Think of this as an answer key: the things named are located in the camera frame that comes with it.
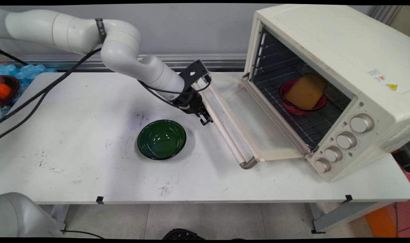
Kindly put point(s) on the blue water bottle pack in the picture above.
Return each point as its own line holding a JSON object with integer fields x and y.
{"x": 29, "y": 72}

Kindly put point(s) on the green enamel bowl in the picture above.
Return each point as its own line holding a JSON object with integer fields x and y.
{"x": 161, "y": 139}

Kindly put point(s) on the large silver oven knob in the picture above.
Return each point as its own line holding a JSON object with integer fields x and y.
{"x": 360, "y": 123}

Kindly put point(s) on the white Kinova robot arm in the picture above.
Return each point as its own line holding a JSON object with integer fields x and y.
{"x": 120, "y": 50}

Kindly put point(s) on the orange floor object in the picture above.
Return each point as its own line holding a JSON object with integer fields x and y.
{"x": 380, "y": 222}

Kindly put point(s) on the dark bowl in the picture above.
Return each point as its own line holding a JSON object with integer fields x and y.
{"x": 13, "y": 88}

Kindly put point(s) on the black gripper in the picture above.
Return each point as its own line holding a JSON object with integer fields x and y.
{"x": 190, "y": 101}

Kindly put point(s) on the black tape piece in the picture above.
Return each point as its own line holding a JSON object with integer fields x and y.
{"x": 100, "y": 199}
{"x": 348, "y": 198}

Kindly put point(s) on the black round floor object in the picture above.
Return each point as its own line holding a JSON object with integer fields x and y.
{"x": 183, "y": 234}

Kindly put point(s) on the red bowl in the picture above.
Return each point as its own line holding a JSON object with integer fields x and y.
{"x": 297, "y": 108}

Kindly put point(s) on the grey table leg frame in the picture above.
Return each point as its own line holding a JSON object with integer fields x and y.
{"x": 343, "y": 216}

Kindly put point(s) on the yellow sponge block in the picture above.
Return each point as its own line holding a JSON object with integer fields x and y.
{"x": 306, "y": 91}

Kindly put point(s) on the orange fruit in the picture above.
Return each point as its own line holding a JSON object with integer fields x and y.
{"x": 3, "y": 91}

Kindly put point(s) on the aluminium wall rail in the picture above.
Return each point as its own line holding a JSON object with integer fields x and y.
{"x": 191, "y": 61}

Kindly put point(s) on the cream toaster oven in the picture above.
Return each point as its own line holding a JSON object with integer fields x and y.
{"x": 326, "y": 37}

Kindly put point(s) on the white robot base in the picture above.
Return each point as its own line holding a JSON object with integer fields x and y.
{"x": 22, "y": 216}

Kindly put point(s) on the red floor object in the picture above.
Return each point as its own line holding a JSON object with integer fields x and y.
{"x": 404, "y": 219}

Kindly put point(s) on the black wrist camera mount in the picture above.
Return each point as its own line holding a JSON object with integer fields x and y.
{"x": 193, "y": 72}

